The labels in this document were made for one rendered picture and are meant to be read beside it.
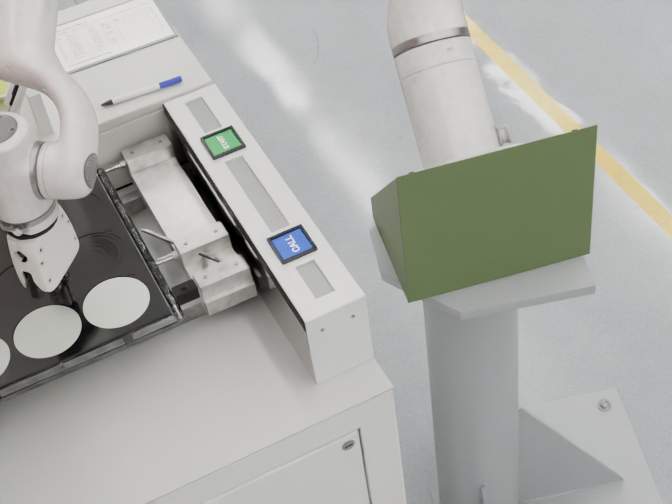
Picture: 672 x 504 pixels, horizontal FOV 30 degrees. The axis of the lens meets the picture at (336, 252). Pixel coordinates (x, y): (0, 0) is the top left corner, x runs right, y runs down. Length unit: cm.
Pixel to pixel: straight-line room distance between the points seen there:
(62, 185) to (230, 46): 219
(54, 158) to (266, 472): 54
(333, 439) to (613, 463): 100
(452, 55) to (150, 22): 63
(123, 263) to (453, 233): 50
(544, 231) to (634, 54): 182
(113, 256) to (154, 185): 18
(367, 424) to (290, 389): 12
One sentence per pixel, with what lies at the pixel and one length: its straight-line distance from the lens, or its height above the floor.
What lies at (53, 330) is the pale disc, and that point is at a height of 90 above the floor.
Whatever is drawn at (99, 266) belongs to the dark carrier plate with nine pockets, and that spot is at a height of 90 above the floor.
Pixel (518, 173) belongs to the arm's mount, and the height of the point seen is 103.
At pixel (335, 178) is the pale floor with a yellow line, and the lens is 331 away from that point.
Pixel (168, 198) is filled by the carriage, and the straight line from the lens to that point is 204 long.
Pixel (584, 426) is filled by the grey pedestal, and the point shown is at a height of 1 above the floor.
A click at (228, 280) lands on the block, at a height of 90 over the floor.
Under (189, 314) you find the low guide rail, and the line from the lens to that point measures 192.
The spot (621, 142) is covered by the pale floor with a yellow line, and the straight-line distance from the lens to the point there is 337.
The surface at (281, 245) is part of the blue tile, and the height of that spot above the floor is 96.
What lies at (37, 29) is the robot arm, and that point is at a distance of 173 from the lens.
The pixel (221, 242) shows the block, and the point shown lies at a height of 90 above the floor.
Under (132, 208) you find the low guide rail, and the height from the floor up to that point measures 83.
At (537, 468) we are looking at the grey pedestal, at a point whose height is 13.
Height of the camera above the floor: 225
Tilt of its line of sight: 46 degrees down
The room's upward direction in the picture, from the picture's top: 9 degrees counter-clockwise
